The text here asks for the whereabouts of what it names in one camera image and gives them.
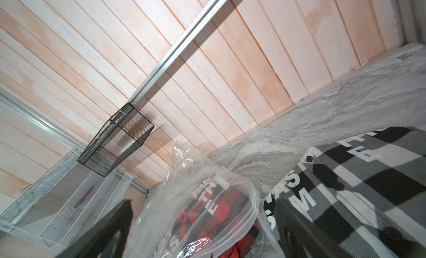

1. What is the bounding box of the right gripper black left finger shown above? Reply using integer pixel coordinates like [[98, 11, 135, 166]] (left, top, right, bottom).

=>
[[57, 199, 133, 258]]

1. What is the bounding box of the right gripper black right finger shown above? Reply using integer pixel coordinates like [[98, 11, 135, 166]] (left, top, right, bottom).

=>
[[274, 199, 350, 258]]

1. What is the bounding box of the grey black plaid shirt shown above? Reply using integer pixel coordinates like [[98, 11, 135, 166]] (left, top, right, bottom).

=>
[[263, 127, 426, 258]]

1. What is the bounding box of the red black plaid shirt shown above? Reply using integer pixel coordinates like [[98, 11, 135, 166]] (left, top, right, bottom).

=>
[[154, 176, 260, 258]]

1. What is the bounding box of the clear plastic vacuum bag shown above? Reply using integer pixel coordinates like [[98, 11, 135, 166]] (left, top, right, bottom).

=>
[[124, 142, 284, 258]]

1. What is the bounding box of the white wire mesh shelf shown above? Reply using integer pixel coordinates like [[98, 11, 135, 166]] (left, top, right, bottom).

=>
[[1, 142, 133, 253]]

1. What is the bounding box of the black wire mesh basket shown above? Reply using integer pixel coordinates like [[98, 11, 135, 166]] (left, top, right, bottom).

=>
[[78, 104, 155, 177]]

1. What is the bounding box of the aluminium frame rail back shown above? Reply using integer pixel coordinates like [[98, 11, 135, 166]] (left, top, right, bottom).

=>
[[128, 0, 228, 106]]

